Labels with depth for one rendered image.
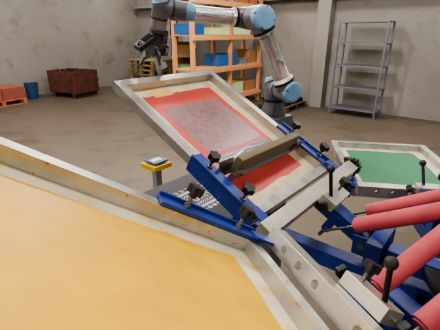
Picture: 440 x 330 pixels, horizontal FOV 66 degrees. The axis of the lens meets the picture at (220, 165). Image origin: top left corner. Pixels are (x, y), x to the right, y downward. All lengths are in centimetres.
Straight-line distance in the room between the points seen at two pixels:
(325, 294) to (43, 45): 1083
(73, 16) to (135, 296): 1132
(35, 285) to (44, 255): 6
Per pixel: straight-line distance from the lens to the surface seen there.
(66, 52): 1153
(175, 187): 171
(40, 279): 49
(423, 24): 821
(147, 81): 152
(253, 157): 121
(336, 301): 78
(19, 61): 1098
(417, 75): 824
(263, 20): 179
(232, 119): 156
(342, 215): 125
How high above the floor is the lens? 166
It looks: 21 degrees down
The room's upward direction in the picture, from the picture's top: straight up
